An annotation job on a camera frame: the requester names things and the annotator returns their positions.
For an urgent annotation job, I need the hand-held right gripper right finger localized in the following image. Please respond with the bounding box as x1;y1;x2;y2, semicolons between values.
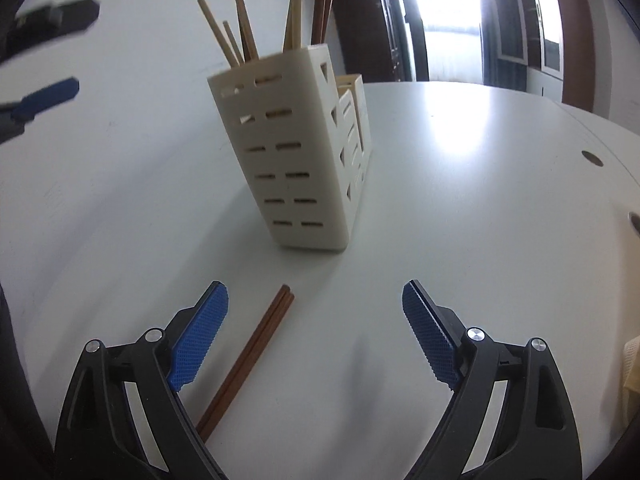
402;280;584;480

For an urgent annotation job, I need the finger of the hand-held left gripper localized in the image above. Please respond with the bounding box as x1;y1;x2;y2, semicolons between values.
0;77;81;144
0;0;101;63

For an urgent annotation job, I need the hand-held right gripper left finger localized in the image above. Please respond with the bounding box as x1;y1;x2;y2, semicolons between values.
52;281;230;480

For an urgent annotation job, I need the dark wooden chopstick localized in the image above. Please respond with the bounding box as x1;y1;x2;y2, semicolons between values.
320;0;342;46
194;284;290;433
200;287;296;443
310;0;331;47

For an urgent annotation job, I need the light wooden chopstick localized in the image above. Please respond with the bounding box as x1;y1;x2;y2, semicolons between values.
221;20;246;66
196;0;242;69
282;0;312;53
230;0;260;62

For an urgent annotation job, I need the cream slotted utensil holder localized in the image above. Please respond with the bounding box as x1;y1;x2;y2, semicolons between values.
206;44;373;252

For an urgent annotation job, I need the dark door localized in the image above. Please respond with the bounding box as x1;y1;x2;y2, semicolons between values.
332;0;431;83

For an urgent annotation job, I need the bright window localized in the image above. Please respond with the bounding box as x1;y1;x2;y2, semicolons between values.
404;0;485;83

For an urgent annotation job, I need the white glass-door cabinet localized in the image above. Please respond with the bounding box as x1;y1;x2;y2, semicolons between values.
490;0;566;78

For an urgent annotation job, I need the brown wooden cabinet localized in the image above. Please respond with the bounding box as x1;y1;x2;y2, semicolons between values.
520;0;597;111

